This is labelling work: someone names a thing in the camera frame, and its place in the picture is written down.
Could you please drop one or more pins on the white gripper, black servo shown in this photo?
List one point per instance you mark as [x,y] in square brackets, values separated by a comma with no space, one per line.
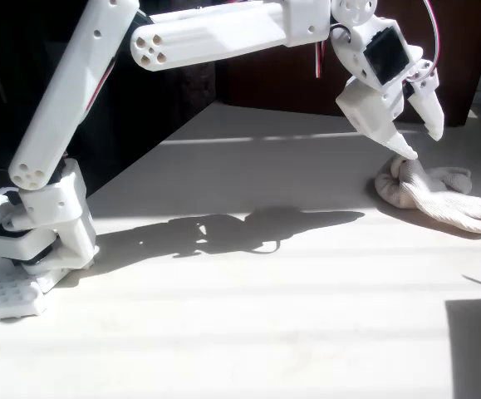
[383,118]

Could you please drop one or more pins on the beige knitted glove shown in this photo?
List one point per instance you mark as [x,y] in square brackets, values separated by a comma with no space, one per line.
[406,187]

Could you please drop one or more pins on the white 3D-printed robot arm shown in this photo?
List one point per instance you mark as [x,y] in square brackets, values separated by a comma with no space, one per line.
[70,95]

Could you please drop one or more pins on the dark brown wooden cabinet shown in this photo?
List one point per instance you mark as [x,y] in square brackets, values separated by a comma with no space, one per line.
[265,91]

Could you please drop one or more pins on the dark patterned curtain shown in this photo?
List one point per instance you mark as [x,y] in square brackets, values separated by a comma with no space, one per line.
[194,91]

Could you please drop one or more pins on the white perforated base plate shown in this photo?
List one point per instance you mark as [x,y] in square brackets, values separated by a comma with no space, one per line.
[3,295]

